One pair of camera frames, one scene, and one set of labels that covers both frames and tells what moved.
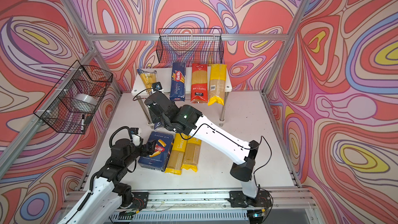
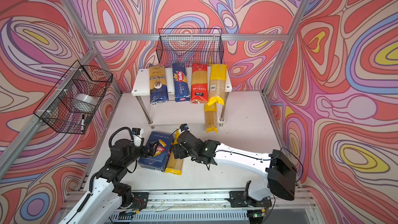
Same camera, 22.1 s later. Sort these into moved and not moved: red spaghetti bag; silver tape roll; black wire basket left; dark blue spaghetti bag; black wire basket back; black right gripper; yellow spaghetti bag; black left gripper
Moved: black right gripper; dark blue spaghetti bag
Not moved: yellow spaghetti bag; black left gripper; black wire basket back; silver tape roll; black wire basket left; red spaghetti bag
